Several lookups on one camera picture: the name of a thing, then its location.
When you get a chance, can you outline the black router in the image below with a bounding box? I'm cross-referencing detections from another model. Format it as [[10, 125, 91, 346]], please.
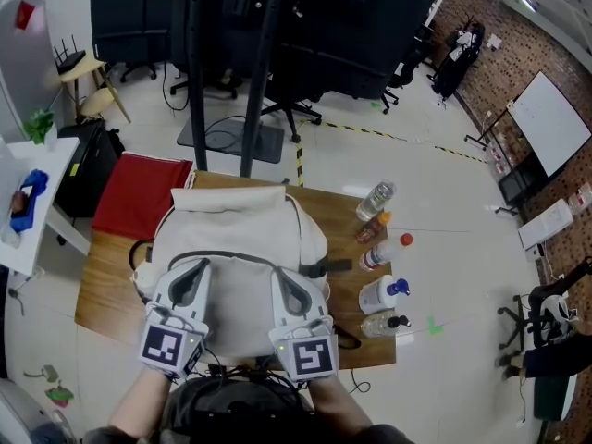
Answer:
[[53, 34, 88, 75]]

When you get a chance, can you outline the silver fridge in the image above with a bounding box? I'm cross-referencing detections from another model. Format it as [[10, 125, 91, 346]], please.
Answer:
[[0, 0, 61, 138]]

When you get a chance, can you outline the black bag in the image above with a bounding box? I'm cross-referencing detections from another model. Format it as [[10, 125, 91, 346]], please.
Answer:
[[106, 128, 127, 159]]

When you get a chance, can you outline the black display stand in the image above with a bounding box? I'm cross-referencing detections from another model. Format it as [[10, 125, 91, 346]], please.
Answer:
[[176, 0, 292, 179]]

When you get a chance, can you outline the green bin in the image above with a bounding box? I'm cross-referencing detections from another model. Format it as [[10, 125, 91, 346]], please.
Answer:
[[532, 376, 577, 421]]

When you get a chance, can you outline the blue plastic tray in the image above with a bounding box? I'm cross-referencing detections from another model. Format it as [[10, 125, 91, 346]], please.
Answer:
[[8, 185, 38, 233]]

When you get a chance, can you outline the white board on stand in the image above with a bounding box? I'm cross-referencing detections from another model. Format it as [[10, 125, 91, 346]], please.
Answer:
[[464, 70, 592, 179]]

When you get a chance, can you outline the black cabinet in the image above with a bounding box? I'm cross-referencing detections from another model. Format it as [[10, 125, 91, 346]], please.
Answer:
[[55, 120, 120, 219]]

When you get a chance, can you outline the brown bottle orange cap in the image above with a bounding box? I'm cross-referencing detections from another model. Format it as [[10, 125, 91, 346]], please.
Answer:
[[354, 210, 393, 244]]

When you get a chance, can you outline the clear water bottle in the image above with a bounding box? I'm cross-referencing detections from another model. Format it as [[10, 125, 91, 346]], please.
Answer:
[[355, 180, 397, 221]]

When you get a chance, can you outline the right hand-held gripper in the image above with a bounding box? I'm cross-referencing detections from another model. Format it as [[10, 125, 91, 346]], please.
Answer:
[[267, 266, 340, 384]]

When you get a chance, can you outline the light wooden stool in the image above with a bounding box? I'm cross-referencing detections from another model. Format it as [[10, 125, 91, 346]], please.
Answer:
[[78, 87, 117, 118]]

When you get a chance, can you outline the blue crumpled cloth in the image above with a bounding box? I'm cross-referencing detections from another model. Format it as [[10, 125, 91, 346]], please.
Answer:
[[22, 168, 50, 196]]

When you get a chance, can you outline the red label bottle pack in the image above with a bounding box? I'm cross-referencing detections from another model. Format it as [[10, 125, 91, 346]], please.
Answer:
[[487, 139, 514, 175]]

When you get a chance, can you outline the red folded cloth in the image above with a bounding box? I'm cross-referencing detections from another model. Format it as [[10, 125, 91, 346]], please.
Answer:
[[91, 152, 194, 241]]

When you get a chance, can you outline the person's left forearm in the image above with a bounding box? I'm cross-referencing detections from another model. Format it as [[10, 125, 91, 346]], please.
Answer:
[[108, 365, 179, 434]]

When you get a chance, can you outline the person's right forearm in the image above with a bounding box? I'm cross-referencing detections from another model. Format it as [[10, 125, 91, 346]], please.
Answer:
[[307, 376, 374, 432]]

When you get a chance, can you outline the person's dark clothing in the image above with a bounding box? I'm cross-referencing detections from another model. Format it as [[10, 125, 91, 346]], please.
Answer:
[[82, 376, 417, 444]]

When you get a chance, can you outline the white desk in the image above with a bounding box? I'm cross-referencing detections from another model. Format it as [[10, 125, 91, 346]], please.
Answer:
[[0, 136, 92, 277]]

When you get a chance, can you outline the grey white rounded machine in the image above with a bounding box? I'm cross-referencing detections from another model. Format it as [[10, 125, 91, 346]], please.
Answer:
[[0, 376, 78, 444]]

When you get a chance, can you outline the cream fabric backpack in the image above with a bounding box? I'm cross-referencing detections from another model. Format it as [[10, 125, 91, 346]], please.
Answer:
[[128, 183, 363, 372]]

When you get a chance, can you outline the clear pump bottle black pump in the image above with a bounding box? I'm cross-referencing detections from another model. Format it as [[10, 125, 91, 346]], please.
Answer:
[[360, 310, 412, 339]]

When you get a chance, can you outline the white pump bottle blue pump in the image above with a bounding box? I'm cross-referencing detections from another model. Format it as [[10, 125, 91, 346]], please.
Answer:
[[359, 274, 412, 316]]

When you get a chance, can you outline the white bottle red cap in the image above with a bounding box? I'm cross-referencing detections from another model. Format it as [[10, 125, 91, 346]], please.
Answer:
[[359, 232, 414, 272]]

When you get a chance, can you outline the red paper sticker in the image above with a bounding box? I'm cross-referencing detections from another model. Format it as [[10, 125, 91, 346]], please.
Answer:
[[14, 0, 36, 31]]

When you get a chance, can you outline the light wooden side table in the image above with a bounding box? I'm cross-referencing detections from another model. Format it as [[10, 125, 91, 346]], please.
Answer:
[[58, 57, 132, 124]]

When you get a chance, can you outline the small green red toy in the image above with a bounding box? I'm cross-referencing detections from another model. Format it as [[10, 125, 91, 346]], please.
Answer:
[[44, 384, 75, 409]]

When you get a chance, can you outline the black storage crate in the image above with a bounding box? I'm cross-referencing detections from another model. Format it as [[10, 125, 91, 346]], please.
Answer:
[[494, 154, 547, 216]]

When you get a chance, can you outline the green potted plant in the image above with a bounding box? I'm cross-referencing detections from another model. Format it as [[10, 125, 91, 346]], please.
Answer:
[[21, 108, 59, 150]]

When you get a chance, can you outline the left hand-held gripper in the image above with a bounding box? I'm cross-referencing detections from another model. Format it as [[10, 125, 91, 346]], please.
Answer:
[[136, 255, 214, 382]]

